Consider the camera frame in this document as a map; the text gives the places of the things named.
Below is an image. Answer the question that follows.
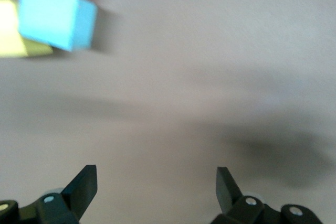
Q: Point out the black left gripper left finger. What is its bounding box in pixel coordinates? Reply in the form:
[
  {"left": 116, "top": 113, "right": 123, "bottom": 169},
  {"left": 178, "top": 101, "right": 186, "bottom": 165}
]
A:
[{"left": 0, "top": 165, "right": 98, "bottom": 224}]

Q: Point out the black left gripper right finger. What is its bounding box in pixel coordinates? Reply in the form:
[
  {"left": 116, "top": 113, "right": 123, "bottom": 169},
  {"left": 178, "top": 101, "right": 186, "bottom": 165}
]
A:
[{"left": 209, "top": 166, "right": 322, "bottom": 224}]

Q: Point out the blue foam cube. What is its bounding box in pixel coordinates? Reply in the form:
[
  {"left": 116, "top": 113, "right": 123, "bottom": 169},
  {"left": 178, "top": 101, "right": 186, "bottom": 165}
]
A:
[{"left": 17, "top": 0, "right": 98, "bottom": 52}]

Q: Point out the yellow foam cube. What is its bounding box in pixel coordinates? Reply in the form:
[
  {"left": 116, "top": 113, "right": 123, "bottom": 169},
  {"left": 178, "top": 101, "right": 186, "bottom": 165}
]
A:
[{"left": 0, "top": 0, "right": 54, "bottom": 58}]

